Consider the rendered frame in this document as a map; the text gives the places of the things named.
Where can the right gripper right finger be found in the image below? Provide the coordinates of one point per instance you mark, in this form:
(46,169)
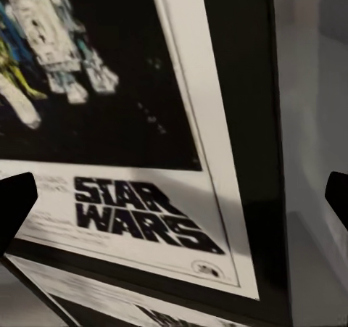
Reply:
(337,195)

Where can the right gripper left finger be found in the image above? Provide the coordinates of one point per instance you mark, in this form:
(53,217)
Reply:
(18,194)

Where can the poster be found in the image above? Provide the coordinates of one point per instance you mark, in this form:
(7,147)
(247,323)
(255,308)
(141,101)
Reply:
(153,132)

